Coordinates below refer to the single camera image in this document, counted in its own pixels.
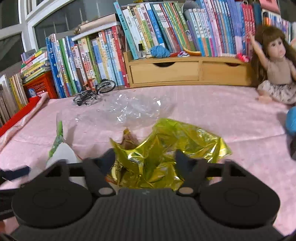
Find large white paper sheet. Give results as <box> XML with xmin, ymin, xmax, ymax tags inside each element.
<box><xmin>45</xmin><ymin>143</ymin><xmax>87</xmax><ymax>188</ymax></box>

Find small gold candy wrapper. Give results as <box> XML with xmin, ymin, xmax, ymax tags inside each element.
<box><xmin>119</xmin><ymin>128</ymin><xmax>139</xmax><ymax>150</ymax></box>

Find gold foil wrapper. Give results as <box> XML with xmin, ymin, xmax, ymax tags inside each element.
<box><xmin>107</xmin><ymin>118</ymin><xmax>232</xmax><ymax>191</ymax></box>

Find green plastic wrapper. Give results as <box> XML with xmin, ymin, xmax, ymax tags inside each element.
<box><xmin>49</xmin><ymin>120</ymin><xmax>64</xmax><ymax>159</ymax></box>

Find stack of flat books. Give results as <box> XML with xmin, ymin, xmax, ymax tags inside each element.
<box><xmin>20</xmin><ymin>47</ymin><xmax>51</xmax><ymax>84</ymax></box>

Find clear plastic bag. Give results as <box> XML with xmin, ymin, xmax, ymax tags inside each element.
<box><xmin>74</xmin><ymin>91</ymin><xmax>176</xmax><ymax>130</ymax></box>

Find pink folded cloth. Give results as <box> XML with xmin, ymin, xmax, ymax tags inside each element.
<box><xmin>0</xmin><ymin>92</ymin><xmax>50</xmax><ymax>152</ymax></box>

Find red tray box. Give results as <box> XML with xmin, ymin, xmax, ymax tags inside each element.
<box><xmin>0</xmin><ymin>96</ymin><xmax>41</xmax><ymax>136</ymax></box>

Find wooden drawer organizer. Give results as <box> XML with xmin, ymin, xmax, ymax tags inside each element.
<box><xmin>123</xmin><ymin>51</ymin><xmax>258</xmax><ymax>88</ymax></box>

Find red plastic basket left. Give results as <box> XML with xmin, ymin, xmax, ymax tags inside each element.
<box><xmin>23</xmin><ymin>71</ymin><xmax>58</xmax><ymax>99</ymax></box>

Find blue Doraemon plush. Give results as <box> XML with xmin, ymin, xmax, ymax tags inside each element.
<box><xmin>285</xmin><ymin>106</ymin><xmax>296</xmax><ymax>136</ymax></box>

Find middle upright book row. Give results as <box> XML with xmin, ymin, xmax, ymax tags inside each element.
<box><xmin>45</xmin><ymin>14</ymin><xmax>130</xmax><ymax>98</ymax></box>

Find upright book row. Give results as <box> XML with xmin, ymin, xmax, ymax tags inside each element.
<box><xmin>45</xmin><ymin>14</ymin><xmax>130</xmax><ymax>98</ymax></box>
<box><xmin>114</xmin><ymin>1</ymin><xmax>262</xmax><ymax>62</ymax></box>

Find left upright book group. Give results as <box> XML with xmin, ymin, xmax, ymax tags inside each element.
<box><xmin>0</xmin><ymin>73</ymin><xmax>28</xmax><ymax>127</ymax></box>

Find blue yarn ball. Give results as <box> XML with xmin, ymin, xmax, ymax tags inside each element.
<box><xmin>150</xmin><ymin>45</ymin><xmax>171</xmax><ymax>58</ymax></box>

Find brown-haired doll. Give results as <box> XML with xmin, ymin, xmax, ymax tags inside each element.
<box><xmin>250</xmin><ymin>25</ymin><xmax>295</xmax><ymax>105</ymax></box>

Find right upright book row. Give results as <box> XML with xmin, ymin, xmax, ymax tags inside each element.
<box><xmin>114</xmin><ymin>1</ymin><xmax>262</xmax><ymax>62</ymax></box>

